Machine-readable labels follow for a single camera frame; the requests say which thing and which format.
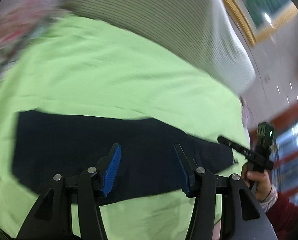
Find gold framed floral painting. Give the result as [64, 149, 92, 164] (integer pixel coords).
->
[223, 0, 298, 46]

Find red wooden glass cabinet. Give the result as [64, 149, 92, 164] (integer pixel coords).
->
[249, 100, 298, 210]

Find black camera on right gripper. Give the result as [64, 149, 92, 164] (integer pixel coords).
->
[255, 122, 274, 158]

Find floral patterned quilt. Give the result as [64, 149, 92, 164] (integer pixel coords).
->
[0, 0, 66, 83]

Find striped white headboard cushion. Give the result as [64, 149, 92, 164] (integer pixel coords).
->
[62, 0, 256, 95]

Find dark navy fleece pants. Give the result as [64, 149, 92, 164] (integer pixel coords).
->
[12, 111, 234, 205]

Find person's right hand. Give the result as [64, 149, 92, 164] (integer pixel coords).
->
[241, 163, 272, 202]

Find red sleeved right forearm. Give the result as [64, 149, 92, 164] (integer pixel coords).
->
[260, 186, 298, 240]

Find light green bed sheet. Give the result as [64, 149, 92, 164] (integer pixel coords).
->
[0, 15, 248, 237]

